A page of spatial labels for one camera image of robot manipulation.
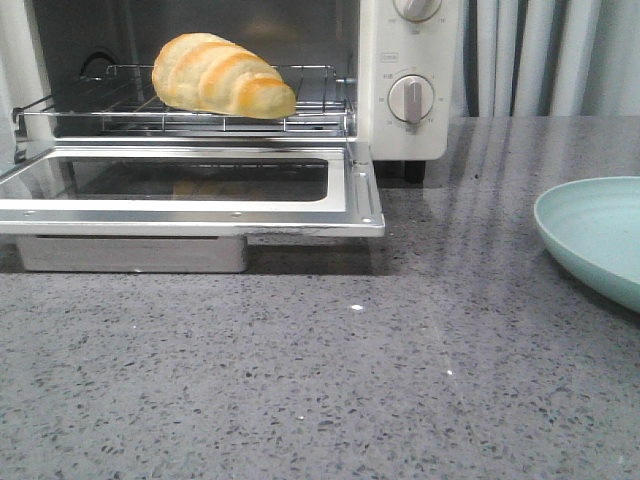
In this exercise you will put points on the glass oven door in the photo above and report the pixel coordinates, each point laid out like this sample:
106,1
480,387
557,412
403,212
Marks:
120,205

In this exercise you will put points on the golden bread roll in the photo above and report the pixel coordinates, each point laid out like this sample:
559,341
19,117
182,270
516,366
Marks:
204,72

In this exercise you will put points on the lower beige oven knob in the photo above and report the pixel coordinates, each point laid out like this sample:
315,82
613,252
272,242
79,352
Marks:
410,99

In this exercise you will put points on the beige oven knob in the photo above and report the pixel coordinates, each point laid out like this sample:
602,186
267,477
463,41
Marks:
410,99
417,11

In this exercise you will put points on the upper beige oven knob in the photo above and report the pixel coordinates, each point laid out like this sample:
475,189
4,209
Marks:
417,11

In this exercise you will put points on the white Toshiba toaster oven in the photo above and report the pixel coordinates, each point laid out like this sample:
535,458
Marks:
45,45

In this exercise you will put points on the grey pleated curtain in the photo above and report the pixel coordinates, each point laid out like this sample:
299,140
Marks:
547,58

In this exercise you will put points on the light green round plate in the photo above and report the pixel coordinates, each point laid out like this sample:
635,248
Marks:
591,227

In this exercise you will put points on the chrome wire oven rack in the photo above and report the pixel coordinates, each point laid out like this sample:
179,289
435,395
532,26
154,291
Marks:
123,102

